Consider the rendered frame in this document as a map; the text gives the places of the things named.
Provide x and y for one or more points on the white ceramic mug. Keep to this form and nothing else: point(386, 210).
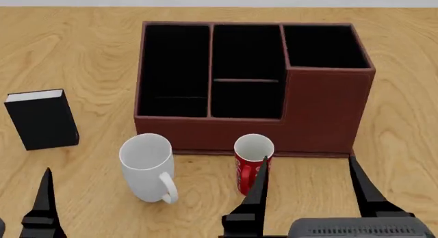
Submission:
point(143, 181)

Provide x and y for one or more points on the black hardcover book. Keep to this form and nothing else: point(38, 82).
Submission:
point(42, 120)

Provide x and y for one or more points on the red printed mug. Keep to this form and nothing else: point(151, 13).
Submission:
point(243, 171)

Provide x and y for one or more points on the brown leather desk caddy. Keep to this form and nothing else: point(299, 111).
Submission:
point(318, 107)

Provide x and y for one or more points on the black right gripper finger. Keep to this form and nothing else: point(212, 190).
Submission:
point(255, 204)
point(367, 191)

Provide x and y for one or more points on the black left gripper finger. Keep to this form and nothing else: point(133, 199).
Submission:
point(44, 212)

